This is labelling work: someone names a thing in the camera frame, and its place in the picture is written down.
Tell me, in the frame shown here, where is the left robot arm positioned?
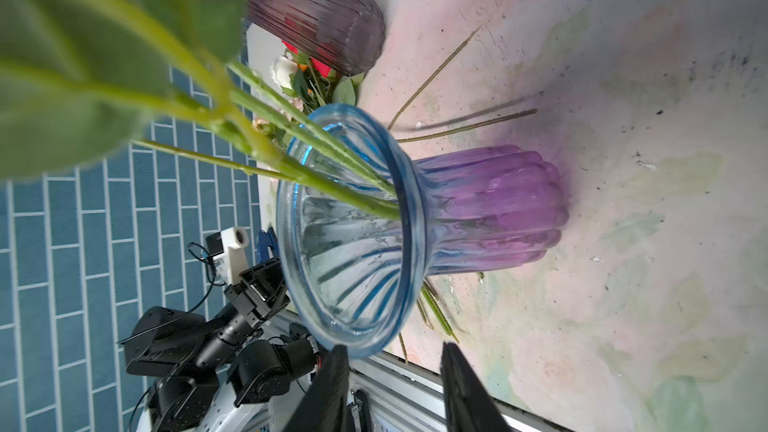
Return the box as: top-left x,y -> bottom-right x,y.
122,257 -> 323,431

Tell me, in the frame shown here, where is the red rose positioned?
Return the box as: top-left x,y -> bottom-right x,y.
283,41 -> 335,78
1,0 -> 399,219

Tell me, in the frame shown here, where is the aluminium mounting rail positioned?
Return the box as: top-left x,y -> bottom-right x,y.
262,310 -> 572,431

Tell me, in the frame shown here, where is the white rose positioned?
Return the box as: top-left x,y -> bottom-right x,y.
270,55 -> 300,89

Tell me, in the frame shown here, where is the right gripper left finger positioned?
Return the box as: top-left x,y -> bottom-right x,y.
284,345 -> 351,432

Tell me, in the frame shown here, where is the dark purple glass vase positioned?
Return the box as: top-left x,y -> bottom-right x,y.
247,0 -> 386,76

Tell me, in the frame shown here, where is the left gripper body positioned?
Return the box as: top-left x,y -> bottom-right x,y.
225,257 -> 290,327

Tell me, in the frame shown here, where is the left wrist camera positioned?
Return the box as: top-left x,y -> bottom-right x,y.
205,227 -> 250,285

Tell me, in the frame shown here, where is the purple blue gradient vase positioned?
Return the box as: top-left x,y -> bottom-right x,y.
275,104 -> 569,358

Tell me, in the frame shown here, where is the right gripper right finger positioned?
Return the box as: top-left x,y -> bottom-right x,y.
440,342 -> 510,432

